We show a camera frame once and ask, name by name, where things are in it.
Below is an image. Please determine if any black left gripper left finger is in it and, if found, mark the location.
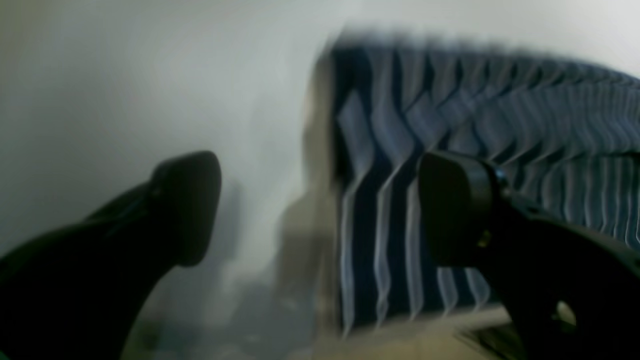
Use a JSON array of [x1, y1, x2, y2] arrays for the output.
[[0, 151, 222, 360]]

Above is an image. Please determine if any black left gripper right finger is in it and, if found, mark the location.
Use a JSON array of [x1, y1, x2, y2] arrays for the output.
[[417, 152, 640, 360]]

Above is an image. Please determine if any navy white striped t-shirt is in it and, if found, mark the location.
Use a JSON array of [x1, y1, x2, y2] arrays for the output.
[[326, 40, 640, 335]]

